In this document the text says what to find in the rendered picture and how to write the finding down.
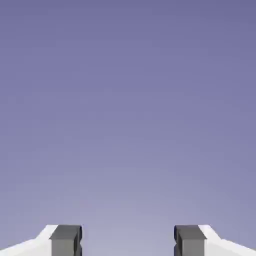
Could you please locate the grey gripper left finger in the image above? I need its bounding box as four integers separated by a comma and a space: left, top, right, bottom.
0, 224, 83, 256

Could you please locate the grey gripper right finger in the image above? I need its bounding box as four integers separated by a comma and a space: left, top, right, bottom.
173, 224, 256, 256

